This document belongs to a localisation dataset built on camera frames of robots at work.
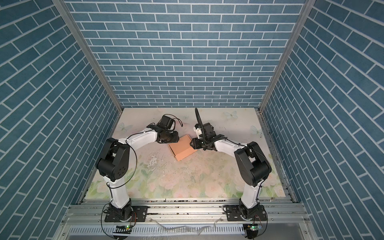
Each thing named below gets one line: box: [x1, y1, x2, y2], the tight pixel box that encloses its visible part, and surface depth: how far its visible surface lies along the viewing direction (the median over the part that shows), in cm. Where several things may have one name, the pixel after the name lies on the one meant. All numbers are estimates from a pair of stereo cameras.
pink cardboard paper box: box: [168, 134, 198, 162], surface depth 95 cm
